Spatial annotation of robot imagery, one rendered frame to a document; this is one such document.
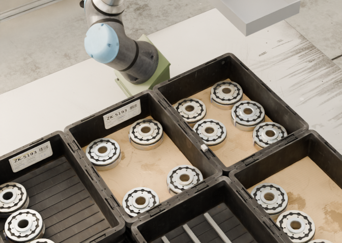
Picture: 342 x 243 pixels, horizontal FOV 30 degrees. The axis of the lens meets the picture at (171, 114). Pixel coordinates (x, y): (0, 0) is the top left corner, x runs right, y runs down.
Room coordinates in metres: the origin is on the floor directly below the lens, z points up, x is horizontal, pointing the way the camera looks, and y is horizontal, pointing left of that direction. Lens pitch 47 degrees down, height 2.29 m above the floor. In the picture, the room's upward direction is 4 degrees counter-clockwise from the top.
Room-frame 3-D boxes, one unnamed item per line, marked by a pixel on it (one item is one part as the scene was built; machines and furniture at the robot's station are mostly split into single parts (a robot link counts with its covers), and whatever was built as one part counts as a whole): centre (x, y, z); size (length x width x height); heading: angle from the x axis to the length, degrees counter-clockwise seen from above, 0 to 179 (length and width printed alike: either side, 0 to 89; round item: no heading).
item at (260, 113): (1.34, -0.24, 0.86); 0.10 x 0.10 x 0.01
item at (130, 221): (1.16, 0.09, 0.92); 0.40 x 0.30 x 0.02; 29
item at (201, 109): (1.37, -0.06, 0.86); 0.10 x 0.10 x 0.01
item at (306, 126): (1.30, -0.17, 0.92); 0.40 x 0.30 x 0.02; 29
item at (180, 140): (1.16, 0.09, 0.87); 0.40 x 0.30 x 0.11; 29
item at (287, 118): (1.30, -0.17, 0.87); 0.40 x 0.30 x 0.11; 29
